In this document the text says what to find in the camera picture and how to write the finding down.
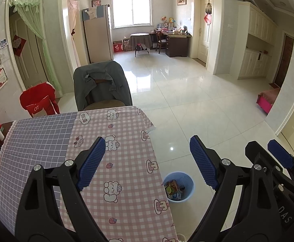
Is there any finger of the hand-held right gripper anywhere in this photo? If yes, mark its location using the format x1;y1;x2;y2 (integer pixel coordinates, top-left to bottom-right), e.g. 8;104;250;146
245;141;294;200
267;139;294;185

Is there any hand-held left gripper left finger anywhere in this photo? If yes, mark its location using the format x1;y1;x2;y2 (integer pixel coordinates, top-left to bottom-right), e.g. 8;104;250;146
15;137;109;242

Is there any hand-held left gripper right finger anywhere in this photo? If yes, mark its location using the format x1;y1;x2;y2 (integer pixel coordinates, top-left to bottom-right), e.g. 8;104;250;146
190;135;286;242

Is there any blue plastic bucket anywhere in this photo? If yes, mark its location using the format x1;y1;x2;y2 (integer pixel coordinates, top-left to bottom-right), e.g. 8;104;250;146
163;172;195;204

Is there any pink checkered tablecloth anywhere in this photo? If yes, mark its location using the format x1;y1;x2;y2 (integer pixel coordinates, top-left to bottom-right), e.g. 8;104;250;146
59;106;179;242

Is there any pink box on floor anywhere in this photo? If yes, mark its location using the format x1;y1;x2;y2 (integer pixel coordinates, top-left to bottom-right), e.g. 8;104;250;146
256;88;280;115

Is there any grey checkered tablecloth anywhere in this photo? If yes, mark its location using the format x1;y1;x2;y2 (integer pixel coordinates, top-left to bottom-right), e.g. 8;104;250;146
0;111;77;235

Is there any wooden dining chair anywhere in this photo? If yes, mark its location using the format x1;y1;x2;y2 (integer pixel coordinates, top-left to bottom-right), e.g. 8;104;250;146
83;79;126;111

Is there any red chair cover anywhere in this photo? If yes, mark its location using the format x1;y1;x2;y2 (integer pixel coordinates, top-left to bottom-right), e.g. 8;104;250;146
20;82;61;118

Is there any grey jacket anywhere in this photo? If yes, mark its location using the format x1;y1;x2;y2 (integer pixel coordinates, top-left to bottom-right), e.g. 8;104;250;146
73;60;133;111

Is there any white cabinet unit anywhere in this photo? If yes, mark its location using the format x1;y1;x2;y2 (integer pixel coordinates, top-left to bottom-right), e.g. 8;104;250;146
238;0;278;79

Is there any dark brown entrance door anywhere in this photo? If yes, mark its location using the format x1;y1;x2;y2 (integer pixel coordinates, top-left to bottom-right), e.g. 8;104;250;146
273;34;294;89

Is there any brown door with arch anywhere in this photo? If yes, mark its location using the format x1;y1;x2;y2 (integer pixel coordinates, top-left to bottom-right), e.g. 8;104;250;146
9;14;48;89

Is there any white panel door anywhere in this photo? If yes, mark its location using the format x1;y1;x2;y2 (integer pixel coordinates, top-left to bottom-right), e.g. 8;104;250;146
197;0;213;63

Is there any dark wooden desk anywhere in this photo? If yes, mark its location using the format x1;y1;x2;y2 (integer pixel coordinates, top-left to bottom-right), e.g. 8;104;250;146
157;29;192;57

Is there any silver refrigerator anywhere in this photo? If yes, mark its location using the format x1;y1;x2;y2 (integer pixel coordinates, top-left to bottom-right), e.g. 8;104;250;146
82;5;114;63

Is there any wooden desk chair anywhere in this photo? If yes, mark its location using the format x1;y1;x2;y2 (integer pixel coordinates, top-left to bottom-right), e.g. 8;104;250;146
156;31;168;54

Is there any round table with brown cloth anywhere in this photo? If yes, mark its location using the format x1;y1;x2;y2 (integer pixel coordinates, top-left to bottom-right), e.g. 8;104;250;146
129;33;153;56

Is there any red heart door decoration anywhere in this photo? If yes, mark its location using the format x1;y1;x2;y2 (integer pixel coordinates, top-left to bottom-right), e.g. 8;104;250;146
12;35;26;56

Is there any clutter of desk items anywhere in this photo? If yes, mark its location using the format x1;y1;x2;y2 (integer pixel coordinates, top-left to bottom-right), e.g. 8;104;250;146
157;16;191;34

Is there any hanging door decoration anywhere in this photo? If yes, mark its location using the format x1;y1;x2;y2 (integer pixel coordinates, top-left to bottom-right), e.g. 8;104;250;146
204;0;213;25

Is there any white cloth on refrigerator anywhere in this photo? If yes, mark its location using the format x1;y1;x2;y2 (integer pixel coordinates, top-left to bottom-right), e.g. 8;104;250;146
83;7;97;19

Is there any pink door curtain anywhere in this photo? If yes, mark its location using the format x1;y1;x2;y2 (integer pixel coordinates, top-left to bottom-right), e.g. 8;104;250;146
67;0;80;36

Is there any white framed window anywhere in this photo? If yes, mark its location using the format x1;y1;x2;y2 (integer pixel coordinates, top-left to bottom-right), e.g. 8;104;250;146
112;0;153;29

